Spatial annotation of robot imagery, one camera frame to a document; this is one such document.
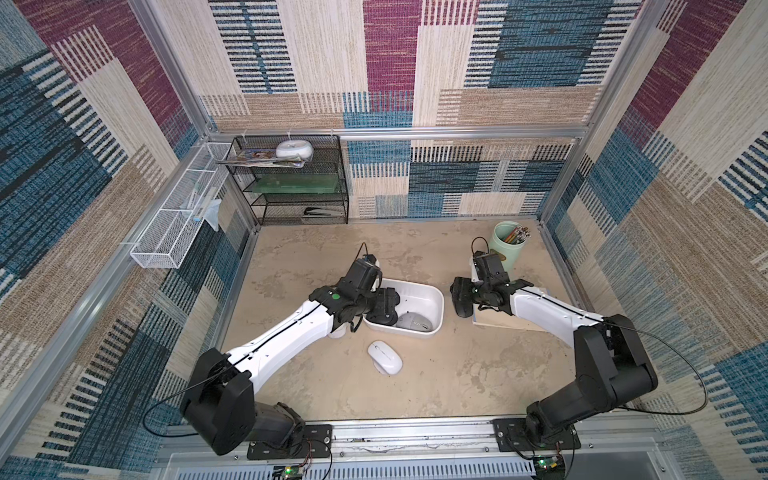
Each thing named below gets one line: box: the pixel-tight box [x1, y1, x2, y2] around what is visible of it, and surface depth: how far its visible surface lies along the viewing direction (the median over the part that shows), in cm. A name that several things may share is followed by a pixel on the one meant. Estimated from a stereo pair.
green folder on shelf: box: [244, 173, 341, 194], surface depth 101 cm
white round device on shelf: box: [276, 139, 314, 161], surface depth 91 cm
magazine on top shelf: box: [215, 149, 307, 168], surface depth 83 cm
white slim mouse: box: [368, 340, 403, 375], surface depth 87 cm
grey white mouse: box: [396, 312, 434, 332], surface depth 92 cm
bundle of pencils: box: [504, 226, 532, 245], surface depth 96 cm
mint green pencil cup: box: [490, 221, 527, 279], surface depth 98 cm
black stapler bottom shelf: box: [303, 207, 339, 215], surface depth 114 cm
